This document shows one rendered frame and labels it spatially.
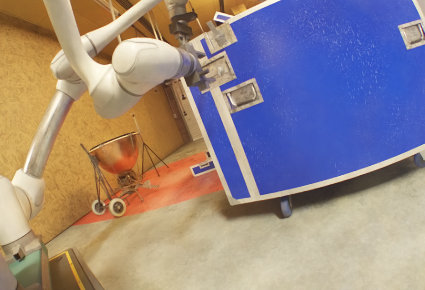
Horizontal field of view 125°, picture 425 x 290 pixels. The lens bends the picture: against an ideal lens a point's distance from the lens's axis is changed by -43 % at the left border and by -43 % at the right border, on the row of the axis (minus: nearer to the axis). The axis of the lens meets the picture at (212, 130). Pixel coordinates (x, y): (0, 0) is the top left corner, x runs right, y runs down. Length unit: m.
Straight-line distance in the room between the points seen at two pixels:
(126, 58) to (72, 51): 0.18
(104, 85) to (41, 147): 0.48
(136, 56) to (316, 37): 0.63
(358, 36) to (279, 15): 0.32
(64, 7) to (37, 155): 0.59
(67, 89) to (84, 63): 0.36
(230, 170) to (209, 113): 0.28
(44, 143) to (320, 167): 1.12
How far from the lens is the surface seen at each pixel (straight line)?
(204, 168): 2.38
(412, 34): 0.99
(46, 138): 0.88
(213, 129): 0.86
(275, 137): 0.80
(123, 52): 0.41
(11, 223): 0.76
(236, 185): 0.92
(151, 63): 0.41
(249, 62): 0.79
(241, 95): 0.82
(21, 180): 0.91
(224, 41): 0.85
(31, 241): 0.79
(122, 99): 0.50
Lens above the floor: 0.59
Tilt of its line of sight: 3 degrees down
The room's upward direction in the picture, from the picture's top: 21 degrees counter-clockwise
